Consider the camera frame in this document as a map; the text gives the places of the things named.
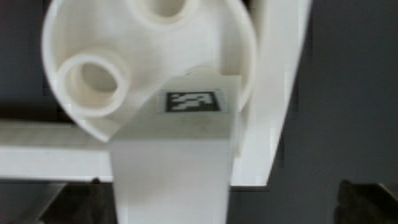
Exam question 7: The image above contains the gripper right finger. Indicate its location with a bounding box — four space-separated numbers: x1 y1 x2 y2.
333 180 398 224

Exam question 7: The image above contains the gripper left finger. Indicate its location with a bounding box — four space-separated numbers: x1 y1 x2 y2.
35 178 115 224

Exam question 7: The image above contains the white stool leg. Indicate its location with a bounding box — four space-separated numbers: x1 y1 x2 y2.
109 68 239 224

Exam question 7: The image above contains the white front barrier rail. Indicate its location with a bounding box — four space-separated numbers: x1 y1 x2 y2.
0 120 113 182

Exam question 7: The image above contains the white barrier rail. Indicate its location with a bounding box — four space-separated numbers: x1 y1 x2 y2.
230 0 312 187
0 120 113 182

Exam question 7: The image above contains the white right barrier rail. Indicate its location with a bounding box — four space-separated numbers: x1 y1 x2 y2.
230 0 312 187

